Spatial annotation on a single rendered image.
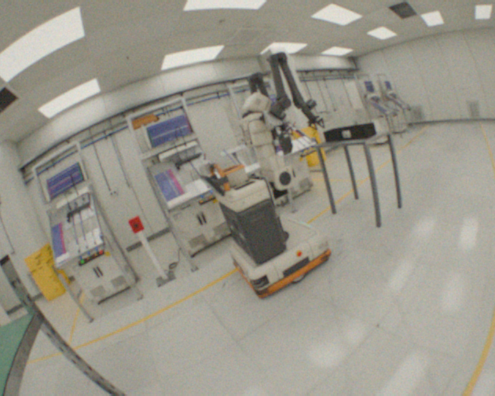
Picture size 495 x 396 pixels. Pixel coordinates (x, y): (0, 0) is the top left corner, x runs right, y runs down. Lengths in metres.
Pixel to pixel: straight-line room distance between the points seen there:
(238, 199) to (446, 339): 1.48
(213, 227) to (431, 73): 7.91
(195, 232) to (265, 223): 1.38
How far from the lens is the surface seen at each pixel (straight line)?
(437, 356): 1.25
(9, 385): 0.47
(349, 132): 2.09
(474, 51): 8.38
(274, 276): 1.55
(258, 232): 1.41
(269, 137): 1.60
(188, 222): 2.60
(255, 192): 1.35
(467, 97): 8.25
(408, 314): 1.37
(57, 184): 2.85
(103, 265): 2.71
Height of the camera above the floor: 1.09
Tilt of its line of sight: 15 degrees down
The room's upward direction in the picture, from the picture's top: 20 degrees counter-clockwise
